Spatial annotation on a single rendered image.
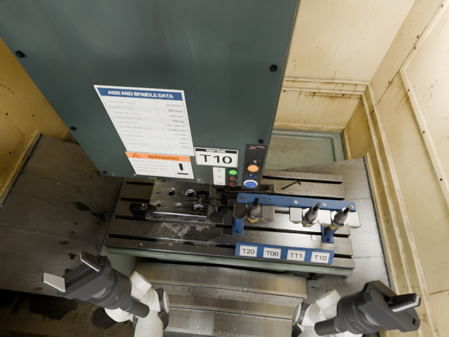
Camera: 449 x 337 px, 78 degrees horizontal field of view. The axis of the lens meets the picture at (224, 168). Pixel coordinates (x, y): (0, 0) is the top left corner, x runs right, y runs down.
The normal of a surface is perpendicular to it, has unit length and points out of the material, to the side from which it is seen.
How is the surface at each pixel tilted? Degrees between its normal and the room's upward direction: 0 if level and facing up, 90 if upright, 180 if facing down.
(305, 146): 0
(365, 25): 90
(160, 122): 90
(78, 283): 16
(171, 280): 7
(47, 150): 24
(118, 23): 90
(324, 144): 0
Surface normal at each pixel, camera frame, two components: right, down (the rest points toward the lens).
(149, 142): -0.09, 0.85
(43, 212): 0.41, -0.44
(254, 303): 0.13, -0.51
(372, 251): -0.41, -0.51
